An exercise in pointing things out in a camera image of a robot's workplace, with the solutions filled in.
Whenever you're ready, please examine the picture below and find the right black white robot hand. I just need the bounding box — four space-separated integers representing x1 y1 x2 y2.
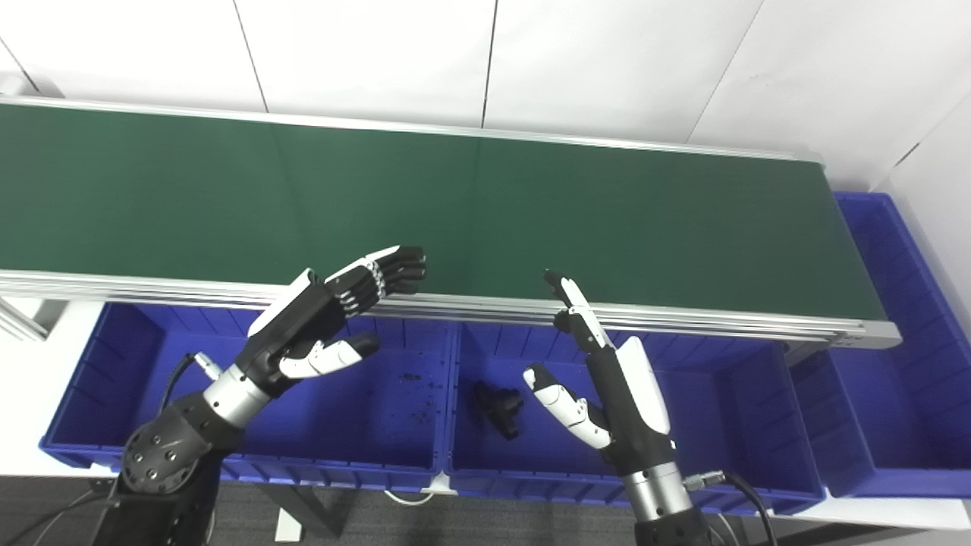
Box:
523 269 677 479

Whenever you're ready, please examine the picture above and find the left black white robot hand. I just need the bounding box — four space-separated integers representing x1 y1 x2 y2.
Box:
234 245 427 399

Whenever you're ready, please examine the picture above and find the black flanged metal part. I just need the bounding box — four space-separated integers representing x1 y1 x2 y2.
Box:
472 381 526 441

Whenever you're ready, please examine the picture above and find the blue plastic bin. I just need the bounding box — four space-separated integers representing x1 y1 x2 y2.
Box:
446 322 828 516
789 192 971 499
39 302 460 494

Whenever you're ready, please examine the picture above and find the green conveyor belt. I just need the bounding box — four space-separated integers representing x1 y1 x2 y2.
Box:
0 104 887 321
0 95 902 350

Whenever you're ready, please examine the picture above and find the aluminium conveyor support leg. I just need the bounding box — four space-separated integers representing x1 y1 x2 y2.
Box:
0 297 50 342

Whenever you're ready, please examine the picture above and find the grey conveyor motor housing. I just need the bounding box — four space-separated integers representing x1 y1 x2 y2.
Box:
0 72 65 99

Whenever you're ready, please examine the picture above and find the table leg with white foot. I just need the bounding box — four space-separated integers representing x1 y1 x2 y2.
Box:
258 484 346 543

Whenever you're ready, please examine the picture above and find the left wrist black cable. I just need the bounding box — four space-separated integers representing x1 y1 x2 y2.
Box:
158 352 222 414

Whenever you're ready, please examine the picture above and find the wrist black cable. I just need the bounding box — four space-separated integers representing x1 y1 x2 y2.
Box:
683 470 778 546
158 352 222 414

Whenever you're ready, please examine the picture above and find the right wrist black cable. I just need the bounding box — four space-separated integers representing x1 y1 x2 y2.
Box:
683 470 778 546

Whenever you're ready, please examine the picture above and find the white cable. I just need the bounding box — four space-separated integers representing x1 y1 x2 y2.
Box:
383 489 456 505

